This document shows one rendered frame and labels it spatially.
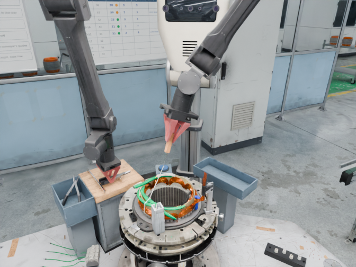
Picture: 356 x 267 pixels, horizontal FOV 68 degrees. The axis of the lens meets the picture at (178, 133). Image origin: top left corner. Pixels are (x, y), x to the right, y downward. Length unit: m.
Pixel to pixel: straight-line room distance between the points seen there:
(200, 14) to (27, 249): 1.16
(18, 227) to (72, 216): 1.70
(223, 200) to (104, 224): 0.48
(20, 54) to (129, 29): 1.05
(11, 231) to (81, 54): 2.12
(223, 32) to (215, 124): 2.50
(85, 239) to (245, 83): 2.52
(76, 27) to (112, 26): 2.16
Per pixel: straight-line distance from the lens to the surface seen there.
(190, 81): 0.65
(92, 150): 0.89
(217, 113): 3.08
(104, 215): 1.09
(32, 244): 1.35
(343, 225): 2.77
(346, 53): 11.74
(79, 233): 1.13
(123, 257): 1.15
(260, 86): 3.37
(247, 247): 1.23
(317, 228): 2.63
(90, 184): 1.09
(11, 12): 2.85
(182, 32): 1.10
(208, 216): 0.86
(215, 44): 0.70
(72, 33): 0.77
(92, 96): 0.85
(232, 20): 0.69
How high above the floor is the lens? 1.68
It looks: 26 degrees down
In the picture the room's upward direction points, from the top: straight up
